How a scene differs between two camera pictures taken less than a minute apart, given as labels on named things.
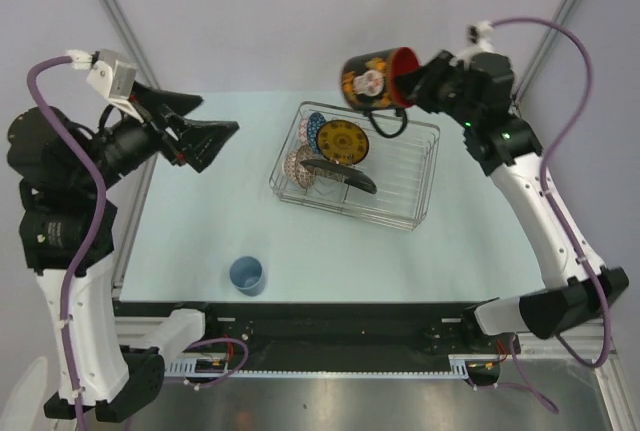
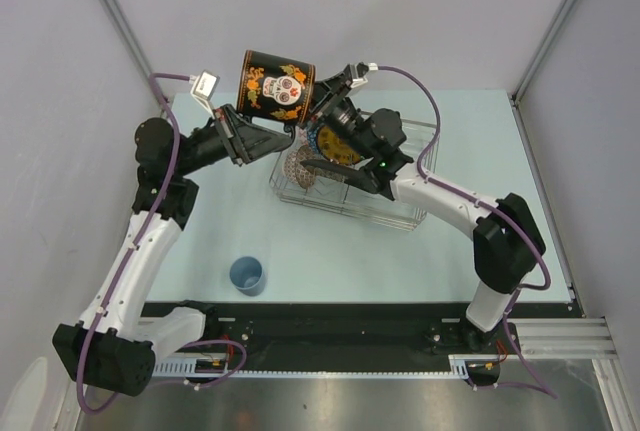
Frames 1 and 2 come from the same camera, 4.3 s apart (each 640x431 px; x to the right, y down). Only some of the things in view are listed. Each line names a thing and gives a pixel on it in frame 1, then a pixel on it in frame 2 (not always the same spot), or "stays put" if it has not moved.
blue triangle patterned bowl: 314,123 stays put
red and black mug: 369,81 -> 276,88
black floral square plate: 349,174 stays put
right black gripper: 416,84 -> 324,93
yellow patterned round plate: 343,141 stays put
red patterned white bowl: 295,170 stays put
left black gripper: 201,139 -> 257,142
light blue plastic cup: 248,276 stays put
